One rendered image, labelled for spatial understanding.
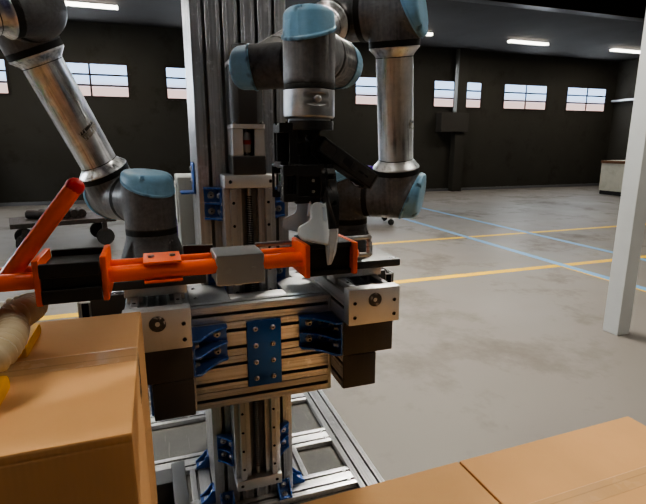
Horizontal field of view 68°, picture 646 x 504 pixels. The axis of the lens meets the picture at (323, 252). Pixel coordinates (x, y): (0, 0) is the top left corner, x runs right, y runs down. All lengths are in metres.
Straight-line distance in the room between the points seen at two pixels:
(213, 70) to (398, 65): 0.48
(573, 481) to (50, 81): 1.49
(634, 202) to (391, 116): 2.85
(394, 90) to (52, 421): 0.91
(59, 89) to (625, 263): 3.53
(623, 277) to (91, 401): 3.64
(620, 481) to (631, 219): 2.63
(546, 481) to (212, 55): 1.33
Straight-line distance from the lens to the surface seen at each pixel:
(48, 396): 0.68
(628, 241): 3.88
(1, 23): 1.07
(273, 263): 0.70
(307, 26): 0.71
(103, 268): 0.67
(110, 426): 0.59
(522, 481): 1.35
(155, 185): 1.14
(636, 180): 3.84
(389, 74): 1.16
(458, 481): 1.30
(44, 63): 1.21
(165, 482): 1.23
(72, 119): 1.23
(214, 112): 1.33
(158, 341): 1.07
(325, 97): 0.71
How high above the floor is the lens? 1.33
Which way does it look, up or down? 13 degrees down
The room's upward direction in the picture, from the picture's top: straight up
